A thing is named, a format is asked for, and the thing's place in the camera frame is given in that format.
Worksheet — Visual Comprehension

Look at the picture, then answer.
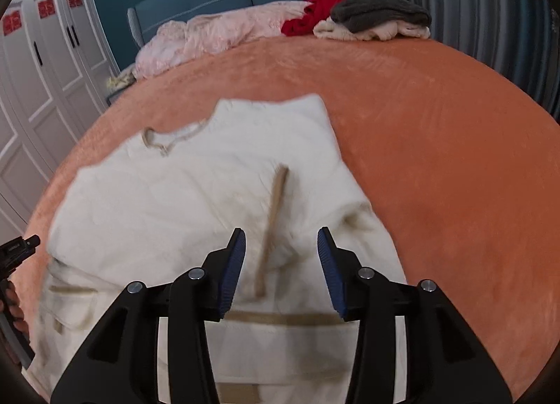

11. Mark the pink crumpled quilt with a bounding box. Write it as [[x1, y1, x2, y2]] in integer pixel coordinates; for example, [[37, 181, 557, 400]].
[[135, 0, 313, 79]]

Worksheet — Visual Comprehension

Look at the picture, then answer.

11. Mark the grey-blue curtain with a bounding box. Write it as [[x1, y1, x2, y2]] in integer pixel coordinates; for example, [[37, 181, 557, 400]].
[[396, 0, 560, 120]]

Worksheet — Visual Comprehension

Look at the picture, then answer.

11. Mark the pale yellow cloth on nightstand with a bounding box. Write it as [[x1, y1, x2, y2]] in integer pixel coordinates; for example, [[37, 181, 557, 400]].
[[106, 66, 137, 94]]

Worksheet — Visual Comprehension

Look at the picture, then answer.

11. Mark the white panelled wardrobe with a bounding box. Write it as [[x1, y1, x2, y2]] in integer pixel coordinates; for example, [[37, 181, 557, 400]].
[[0, 0, 121, 230]]

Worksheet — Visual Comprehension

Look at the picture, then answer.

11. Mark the red garment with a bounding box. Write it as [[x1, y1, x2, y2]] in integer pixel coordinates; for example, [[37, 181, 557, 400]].
[[281, 0, 351, 37]]

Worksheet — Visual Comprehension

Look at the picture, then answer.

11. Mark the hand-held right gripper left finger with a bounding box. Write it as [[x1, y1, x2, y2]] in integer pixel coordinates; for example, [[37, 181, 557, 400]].
[[50, 227, 248, 404]]

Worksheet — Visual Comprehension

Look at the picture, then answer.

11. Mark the white quilted jacket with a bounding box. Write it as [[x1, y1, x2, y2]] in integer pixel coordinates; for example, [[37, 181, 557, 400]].
[[33, 95, 405, 404]]

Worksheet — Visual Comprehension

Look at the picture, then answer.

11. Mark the cream folded garment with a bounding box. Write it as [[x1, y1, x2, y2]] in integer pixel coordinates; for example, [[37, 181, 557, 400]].
[[313, 19, 432, 42]]

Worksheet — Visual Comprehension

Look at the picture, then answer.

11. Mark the person's left hand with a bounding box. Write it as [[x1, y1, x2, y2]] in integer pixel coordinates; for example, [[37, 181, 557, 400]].
[[0, 284, 30, 335]]

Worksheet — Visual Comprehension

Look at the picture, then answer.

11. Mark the orange plush bed blanket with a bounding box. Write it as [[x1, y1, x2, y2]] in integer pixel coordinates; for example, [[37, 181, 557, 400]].
[[22, 34, 556, 404]]

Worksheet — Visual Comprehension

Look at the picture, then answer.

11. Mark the grey folded garment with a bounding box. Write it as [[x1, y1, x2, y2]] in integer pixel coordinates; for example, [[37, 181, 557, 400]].
[[330, 0, 433, 33]]

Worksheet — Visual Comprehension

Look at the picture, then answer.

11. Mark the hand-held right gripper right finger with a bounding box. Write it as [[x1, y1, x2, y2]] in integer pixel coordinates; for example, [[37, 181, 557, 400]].
[[316, 226, 512, 404]]

